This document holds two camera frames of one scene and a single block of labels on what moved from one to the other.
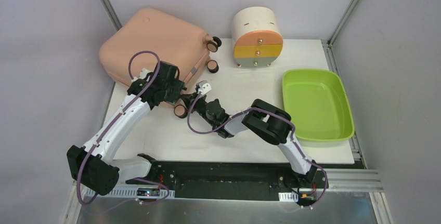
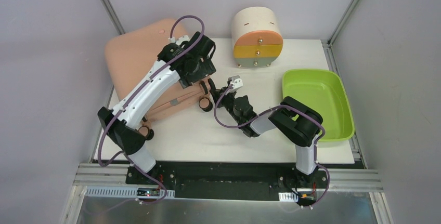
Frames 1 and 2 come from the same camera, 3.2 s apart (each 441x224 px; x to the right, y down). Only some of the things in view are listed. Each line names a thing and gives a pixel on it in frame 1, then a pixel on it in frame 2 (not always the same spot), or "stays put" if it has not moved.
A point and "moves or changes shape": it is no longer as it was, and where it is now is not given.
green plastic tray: x=318 y=103 stays put
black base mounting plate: x=251 y=180 stays put
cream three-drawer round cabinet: x=257 y=38 stays put
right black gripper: x=192 y=104 → x=224 y=91
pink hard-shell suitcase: x=174 y=40 moves or changes shape
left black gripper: x=175 y=89 → x=194 y=79
